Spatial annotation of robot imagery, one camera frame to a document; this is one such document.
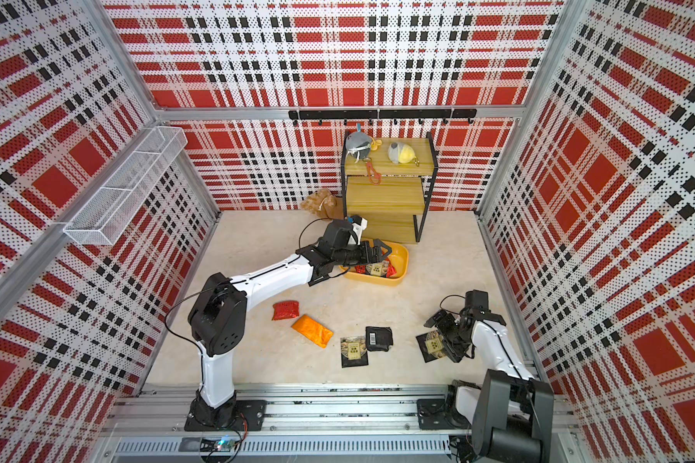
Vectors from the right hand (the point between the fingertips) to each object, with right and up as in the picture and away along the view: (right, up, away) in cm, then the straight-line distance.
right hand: (436, 334), depth 85 cm
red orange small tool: (-18, +47, 0) cm, 51 cm away
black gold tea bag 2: (-25, -5, -1) cm, 25 cm away
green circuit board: (-58, -22, -16) cm, 64 cm away
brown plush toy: (-36, +42, +23) cm, 60 cm away
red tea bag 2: (-46, +6, +3) cm, 47 cm away
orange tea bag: (-36, 0, +1) cm, 36 cm away
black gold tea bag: (-17, +18, +15) cm, 29 cm away
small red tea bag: (-23, +18, +15) cm, 33 cm away
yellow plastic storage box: (-9, +22, +18) cm, 30 cm away
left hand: (-15, +25, +1) cm, 29 cm away
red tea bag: (-12, +18, +16) cm, 27 cm away
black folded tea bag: (-17, -2, +1) cm, 17 cm away
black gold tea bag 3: (-1, -3, 0) cm, 4 cm away
